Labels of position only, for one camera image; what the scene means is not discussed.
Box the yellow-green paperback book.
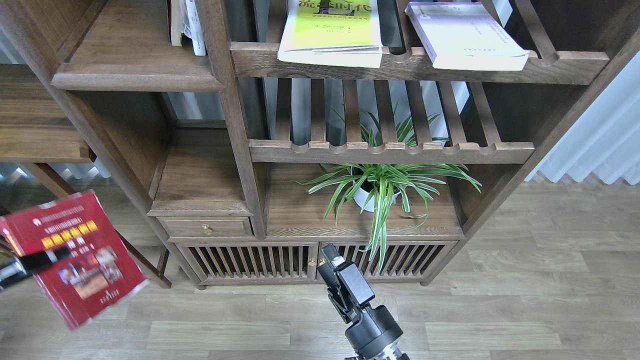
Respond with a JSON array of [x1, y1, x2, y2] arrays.
[[277, 0, 383, 69]]

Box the upright books on shelf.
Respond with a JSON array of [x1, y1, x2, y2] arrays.
[[166, 0, 207, 56]]

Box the brass drawer knob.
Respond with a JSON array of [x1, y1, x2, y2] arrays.
[[201, 223, 213, 236]]

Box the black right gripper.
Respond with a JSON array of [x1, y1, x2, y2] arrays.
[[317, 243, 404, 358]]

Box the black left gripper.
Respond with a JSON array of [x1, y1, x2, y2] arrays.
[[0, 247, 71, 291]]

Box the white curtain right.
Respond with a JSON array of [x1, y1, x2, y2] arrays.
[[525, 54, 640, 185]]

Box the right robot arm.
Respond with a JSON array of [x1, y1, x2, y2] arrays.
[[317, 243, 409, 360]]

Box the white lavender paperback book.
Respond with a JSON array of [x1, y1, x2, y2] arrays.
[[405, 1, 530, 71]]

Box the large dark wooden bookshelf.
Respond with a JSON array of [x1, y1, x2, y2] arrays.
[[1, 0, 639, 289]]

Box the red paperback book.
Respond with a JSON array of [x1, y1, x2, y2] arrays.
[[0, 190, 148, 330]]

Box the spider plant in white pot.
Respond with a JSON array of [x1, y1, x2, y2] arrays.
[[304, 163, 482, 273]]

